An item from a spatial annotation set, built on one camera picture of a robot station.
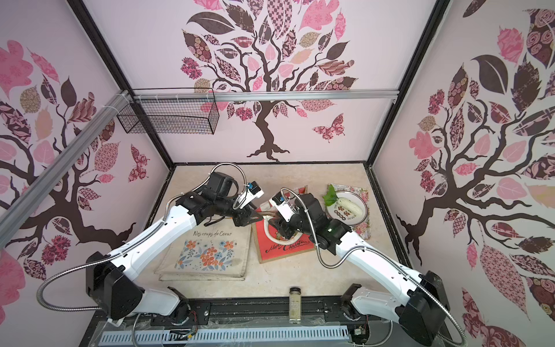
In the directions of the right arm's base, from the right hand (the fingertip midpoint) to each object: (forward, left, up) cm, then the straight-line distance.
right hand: (275, 214), depth 74 cm
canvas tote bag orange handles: (-4, +26, -20) cm, 33 cm away
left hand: (0, +6, -1) cm, 7 cm away
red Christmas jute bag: (-5, +2, -15) cm, 16 cm away
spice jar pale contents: (-26, -6, -18) cm, 32 cm away
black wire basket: (+47, +37, +13) cm, 61 cm away
